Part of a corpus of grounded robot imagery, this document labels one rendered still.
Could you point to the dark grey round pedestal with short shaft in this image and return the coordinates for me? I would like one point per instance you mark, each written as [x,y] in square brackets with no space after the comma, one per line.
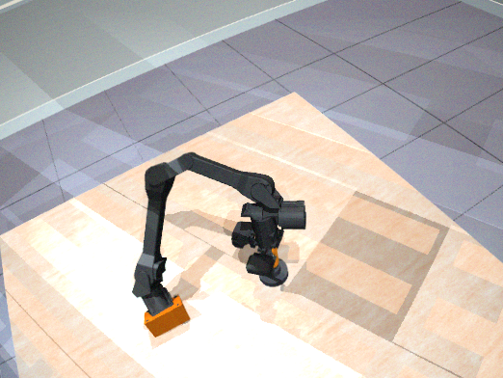
[279,275]

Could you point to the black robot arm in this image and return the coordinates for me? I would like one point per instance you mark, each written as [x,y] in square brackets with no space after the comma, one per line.
[159,181]

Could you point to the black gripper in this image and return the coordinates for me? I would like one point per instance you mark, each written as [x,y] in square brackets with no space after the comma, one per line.
[262,263]

